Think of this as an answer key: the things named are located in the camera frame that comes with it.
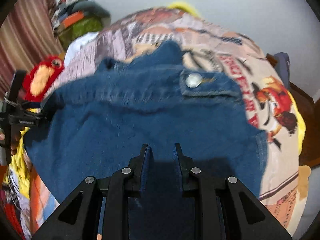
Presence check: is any blue denim jacket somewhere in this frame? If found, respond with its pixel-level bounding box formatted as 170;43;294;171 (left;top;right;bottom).
23;41;267;239

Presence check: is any person's left hand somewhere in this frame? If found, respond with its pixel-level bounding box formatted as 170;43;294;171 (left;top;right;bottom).
0;126;25;156

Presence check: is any red plush toy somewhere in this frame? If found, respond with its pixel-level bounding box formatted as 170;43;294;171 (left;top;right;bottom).
22;56;64;102

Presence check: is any yellow cloth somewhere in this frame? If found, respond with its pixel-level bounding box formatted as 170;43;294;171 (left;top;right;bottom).
1;127;31;200

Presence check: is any striped red curtain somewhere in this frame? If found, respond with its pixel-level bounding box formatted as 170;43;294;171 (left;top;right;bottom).
1;0;63;98

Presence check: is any pile of clutter boxes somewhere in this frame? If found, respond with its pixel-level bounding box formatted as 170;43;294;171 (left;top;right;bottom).
51;0;111;50

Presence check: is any dark blue backpack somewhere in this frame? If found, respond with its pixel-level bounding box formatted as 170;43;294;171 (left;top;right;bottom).
274;52;291;90

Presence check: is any newspaper print bed cover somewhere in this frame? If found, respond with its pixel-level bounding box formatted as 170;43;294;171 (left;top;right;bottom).
27;8;298;239

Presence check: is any yellow pillow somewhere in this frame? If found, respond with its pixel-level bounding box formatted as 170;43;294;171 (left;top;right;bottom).
167;1;200;18

